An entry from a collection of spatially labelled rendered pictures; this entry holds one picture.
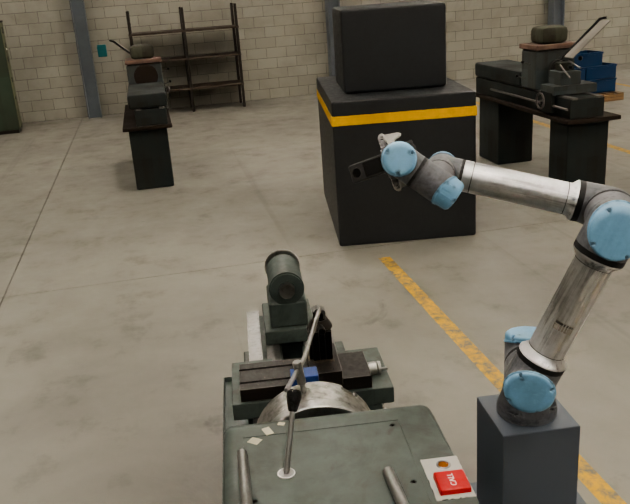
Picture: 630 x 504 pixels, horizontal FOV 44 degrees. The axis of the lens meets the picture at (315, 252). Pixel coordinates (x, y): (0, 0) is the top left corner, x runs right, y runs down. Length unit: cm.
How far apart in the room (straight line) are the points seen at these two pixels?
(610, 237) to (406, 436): 60
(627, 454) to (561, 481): 188
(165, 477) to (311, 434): 223
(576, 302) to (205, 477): 246
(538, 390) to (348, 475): 51
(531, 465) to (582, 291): 52
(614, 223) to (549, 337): 30
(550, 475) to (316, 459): 71
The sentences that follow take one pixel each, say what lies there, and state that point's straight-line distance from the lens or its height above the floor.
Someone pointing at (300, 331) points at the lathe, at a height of 91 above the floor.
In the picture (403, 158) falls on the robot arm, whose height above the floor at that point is 182.
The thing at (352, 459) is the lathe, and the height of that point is 126.
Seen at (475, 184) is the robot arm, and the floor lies 172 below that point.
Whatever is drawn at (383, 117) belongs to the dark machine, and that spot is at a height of 109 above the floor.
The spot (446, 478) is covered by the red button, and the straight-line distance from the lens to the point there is 157.
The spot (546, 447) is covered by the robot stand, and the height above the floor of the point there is 105.
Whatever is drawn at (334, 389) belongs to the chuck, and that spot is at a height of 123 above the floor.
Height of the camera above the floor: 219
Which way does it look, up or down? 19 degrees down
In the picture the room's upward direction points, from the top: 4 degrees counter-clockwise
